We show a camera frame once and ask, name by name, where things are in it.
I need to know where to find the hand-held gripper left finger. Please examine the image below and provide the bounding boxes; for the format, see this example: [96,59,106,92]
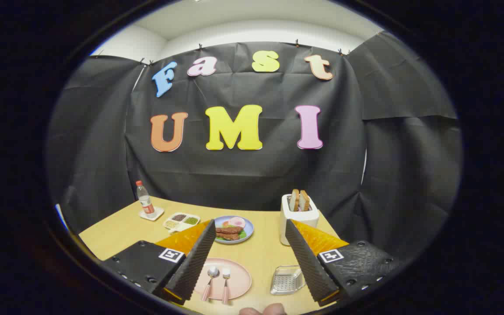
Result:
[102,219,217,306]

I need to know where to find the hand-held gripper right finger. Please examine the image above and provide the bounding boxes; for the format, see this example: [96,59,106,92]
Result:
[284,219,401,307]

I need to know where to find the spoon with checkered handle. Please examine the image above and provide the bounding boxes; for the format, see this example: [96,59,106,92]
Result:
[201,266,220,302]

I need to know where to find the fork with checkered handle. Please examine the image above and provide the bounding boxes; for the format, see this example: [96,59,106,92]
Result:
[222,268,231,305]

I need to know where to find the metal perforated basket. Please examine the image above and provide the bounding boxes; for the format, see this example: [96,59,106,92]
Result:
[270,265,306,296]

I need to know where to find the white divided condiment dish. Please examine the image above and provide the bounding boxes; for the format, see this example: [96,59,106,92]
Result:
[163,212,201,234]

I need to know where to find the pink plate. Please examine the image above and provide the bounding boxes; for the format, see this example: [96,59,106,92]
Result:
[193,258,252,301]

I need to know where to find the white toaster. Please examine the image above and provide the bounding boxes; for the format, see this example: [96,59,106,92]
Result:
[279,194,320,246]

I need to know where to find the green lettuce leaf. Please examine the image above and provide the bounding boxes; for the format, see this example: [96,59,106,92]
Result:
[216,228,247,242]

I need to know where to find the blue plate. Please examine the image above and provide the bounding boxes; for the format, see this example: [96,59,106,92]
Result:
[212,215,255,245]

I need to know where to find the white square coaster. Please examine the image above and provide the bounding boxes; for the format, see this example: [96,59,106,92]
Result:
[139,206,165,221]

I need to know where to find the clear water bottle red cap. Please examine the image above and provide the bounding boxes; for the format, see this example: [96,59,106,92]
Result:
[136,180,156,218]

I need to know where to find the black backdrop cloth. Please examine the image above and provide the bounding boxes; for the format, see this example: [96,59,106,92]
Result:
[46,31,462,263]

